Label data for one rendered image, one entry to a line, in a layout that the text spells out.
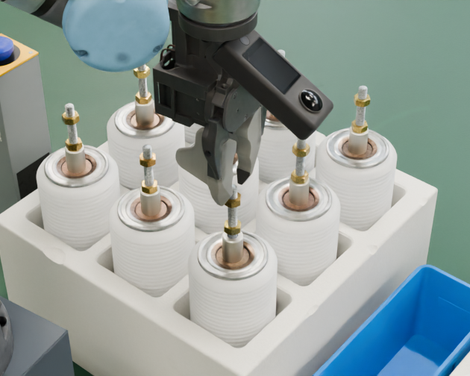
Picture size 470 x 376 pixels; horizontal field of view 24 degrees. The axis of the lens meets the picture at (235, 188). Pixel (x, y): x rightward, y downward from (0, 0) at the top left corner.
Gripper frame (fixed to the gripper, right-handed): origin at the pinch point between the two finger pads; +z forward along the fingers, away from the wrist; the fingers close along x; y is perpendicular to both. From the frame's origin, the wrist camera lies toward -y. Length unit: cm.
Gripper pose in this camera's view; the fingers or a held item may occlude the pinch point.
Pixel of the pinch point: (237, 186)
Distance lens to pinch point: 109.2
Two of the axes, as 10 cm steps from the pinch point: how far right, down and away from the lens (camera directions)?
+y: -8.5, -3.4, 3.9
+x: -5.2, 5.5, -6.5
